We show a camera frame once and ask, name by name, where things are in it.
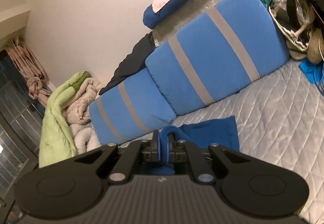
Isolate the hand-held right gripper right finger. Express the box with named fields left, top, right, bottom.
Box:
left=163, top=133, right=252, bottom=184

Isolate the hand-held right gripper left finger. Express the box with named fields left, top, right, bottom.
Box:
left=73, top=130, right=162, bottom=184

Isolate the blue t-shirt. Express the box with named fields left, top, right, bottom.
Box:
left=140, top=116, right=240, bottom=177

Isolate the blue grey-striped pillow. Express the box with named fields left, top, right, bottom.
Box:
left=145, top=0, right=290, bottom=116
left=88, top=68, right=176, bottom=146

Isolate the beige comforter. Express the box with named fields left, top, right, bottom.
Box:
left=61, top=78, right=105, bottom=155

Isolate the dark navy garment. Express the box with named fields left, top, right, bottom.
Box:
left=99, top=31, right=156, bottom=96

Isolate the light green blanket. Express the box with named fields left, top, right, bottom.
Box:
left=38, top=71, right=92, bottom=168

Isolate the grey quilted mattress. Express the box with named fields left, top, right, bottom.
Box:
left=119, top=57, right=324, bottom=224

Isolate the dark glass window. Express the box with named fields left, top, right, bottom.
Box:
left=0, top=49, right=45, bottom=213

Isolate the beige tied curtain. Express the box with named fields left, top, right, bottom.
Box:
left=5, top=38, right=53, bottom=107

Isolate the teal cloth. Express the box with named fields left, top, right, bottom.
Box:
left=299, top=58, right=324, bottom=86

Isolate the white rope-trimmed bag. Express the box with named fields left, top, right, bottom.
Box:
left=268, top=0, right=318, bottom=60

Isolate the beige rope coil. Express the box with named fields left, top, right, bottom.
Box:
left=307, top=28, right=324, bottom=64

